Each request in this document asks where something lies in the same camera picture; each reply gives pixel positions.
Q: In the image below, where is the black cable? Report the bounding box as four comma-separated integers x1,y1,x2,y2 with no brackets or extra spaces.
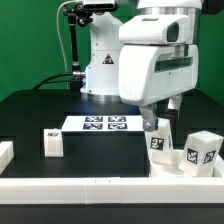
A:
32,72,86,91

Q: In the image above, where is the white U-shaped fence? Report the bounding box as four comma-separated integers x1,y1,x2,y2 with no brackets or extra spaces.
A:
0,140,224,205

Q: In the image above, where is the white round stool seat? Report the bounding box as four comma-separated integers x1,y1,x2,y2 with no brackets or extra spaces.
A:
150,149,224,177

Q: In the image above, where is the white marker sheet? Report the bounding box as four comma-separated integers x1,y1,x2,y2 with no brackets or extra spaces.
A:
61,115,143,133

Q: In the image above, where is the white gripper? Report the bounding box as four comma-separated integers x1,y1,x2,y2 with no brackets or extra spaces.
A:
119,14,198,132

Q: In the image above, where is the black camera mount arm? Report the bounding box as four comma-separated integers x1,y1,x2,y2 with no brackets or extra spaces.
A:
63,3,93,77

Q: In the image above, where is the white cable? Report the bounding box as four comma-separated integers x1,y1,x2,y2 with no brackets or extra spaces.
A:
55,0,81,74

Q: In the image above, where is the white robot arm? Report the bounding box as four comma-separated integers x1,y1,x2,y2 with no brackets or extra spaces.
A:
83,0,213,131

